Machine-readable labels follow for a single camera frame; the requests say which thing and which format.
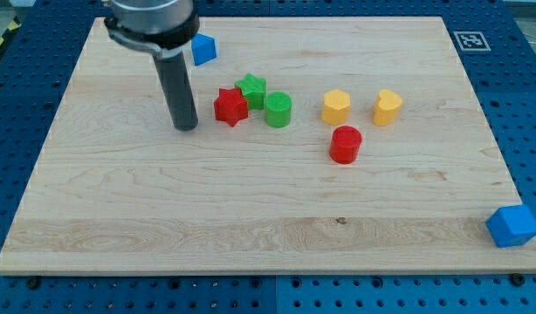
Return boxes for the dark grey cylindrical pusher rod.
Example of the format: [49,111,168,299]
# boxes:
[154,51,198,132]

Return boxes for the blue triangle block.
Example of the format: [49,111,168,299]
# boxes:
[191,33,217,65]

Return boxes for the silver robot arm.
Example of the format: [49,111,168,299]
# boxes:
[105,0,200,132]

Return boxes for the red star block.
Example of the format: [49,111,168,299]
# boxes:
[214,87,249,126]

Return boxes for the green star block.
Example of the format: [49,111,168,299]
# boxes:
[234,73,266,110]

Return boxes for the green cylinder block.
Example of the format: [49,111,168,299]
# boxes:
[265,92,292,128]

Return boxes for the yellow black hazard tape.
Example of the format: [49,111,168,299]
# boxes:
[0,16,22,59]

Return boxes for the yellow hexagon block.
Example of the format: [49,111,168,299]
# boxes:
[321,89,351,126]

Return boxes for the wooden board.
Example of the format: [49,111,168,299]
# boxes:
[0,17,536,276]

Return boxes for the red cylinder block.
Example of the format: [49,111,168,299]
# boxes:
[329,126,362,164]

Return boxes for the yellow heart block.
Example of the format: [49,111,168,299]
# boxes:
[373,89,403,126]

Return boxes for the white fiducial marker tag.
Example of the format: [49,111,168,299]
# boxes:
[454,31,491,52]

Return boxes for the blue cube block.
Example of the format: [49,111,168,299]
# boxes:
[485,204,536,248]

